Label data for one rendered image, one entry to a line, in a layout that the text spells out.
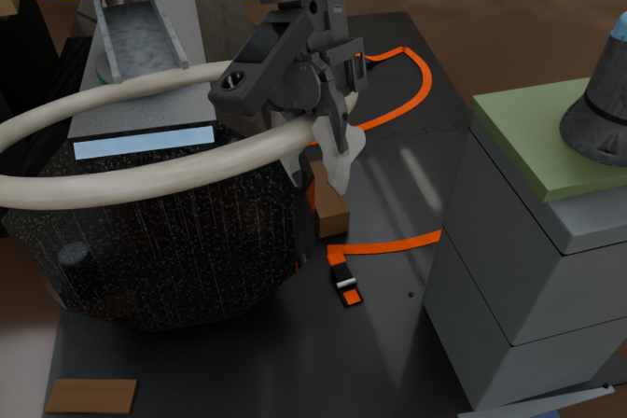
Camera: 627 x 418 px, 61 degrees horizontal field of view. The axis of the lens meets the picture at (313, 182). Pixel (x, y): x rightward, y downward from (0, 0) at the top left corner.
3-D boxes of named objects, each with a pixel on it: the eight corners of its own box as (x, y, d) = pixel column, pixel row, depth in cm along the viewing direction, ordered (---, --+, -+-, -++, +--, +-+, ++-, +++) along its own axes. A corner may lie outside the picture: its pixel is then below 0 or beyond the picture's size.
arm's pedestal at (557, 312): (528, 263, 196) (624, 68, 135) (614, 393, 162) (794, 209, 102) (402, 293, 187) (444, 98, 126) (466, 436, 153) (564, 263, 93)
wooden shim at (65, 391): (46, 413, 157) (44, 411, 155) (57, 380, 164) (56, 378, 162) (130, 413, 156) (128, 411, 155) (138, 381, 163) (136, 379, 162)
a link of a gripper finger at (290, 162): (325, 170, 62) (328, 98, 58) (293, 191, 58) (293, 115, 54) (304, 161, 64) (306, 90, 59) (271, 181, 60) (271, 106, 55)
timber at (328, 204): (349, 231, 205) (350, 211, 196) (319, 239, 202) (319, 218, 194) (327, 179, 225) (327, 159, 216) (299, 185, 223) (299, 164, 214)
